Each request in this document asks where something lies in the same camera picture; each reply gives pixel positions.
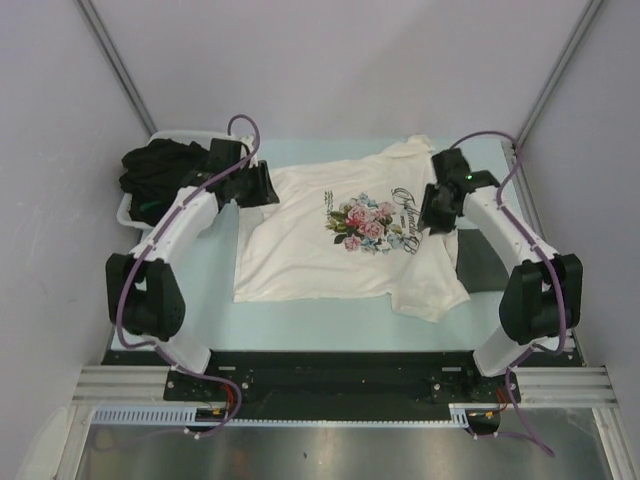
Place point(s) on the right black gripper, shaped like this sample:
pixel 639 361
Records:
pixel 427 218

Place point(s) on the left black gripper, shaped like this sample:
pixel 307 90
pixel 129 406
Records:
pixel 265 194

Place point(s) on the white plastic basket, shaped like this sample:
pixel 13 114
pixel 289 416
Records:
pixel 203 138

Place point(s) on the white floral t-shirt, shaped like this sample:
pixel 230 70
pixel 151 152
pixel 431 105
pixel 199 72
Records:
pixel 348 229

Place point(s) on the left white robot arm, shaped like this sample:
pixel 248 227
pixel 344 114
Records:
pixel 145 301

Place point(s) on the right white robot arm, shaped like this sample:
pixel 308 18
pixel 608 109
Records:
pixel 542 298

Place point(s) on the folded dark grey t-shirt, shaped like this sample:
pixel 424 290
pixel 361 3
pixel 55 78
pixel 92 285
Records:
pixel 479 267

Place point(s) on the black t-shirt pile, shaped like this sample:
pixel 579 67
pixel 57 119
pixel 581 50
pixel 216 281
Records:
pixel 154 174

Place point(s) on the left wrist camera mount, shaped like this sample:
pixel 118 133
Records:
pixel 248 141

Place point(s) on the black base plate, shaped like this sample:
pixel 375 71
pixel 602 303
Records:
pixel 313 386

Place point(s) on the aluminium frame rail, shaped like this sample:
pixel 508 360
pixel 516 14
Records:
pixel 539 387

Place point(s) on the white slotted cable duct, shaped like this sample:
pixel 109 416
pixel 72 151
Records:
pixel 199 417

